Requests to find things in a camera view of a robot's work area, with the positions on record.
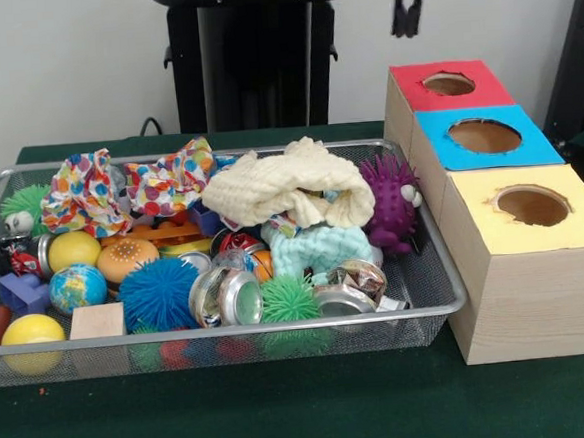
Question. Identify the cream knitted cloth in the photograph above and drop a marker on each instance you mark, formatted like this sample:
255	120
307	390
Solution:
269	180

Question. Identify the polka dot cloth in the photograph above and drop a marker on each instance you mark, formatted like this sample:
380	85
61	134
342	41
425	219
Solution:
169	180
82	193

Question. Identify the wooden box with three holes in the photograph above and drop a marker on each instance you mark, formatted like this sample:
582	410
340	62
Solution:
528	302

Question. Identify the black upright panel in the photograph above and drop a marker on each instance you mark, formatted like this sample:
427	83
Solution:
576	59

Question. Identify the purple spiky toy creature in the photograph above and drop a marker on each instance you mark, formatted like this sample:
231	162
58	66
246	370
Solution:
388	202

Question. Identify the mint knitted cloth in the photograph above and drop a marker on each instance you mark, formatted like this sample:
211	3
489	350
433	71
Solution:
324	249

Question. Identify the crushed silver drink can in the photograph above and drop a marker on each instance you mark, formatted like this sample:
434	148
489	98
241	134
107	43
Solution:
227	298
349	287

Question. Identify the large blue spiky ball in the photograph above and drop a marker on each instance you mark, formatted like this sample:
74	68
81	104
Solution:
159	293

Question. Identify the yellow ball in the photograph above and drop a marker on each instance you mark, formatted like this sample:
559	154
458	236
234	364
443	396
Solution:
31	332

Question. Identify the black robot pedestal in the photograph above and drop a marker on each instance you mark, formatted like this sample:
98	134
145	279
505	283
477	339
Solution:
261	71

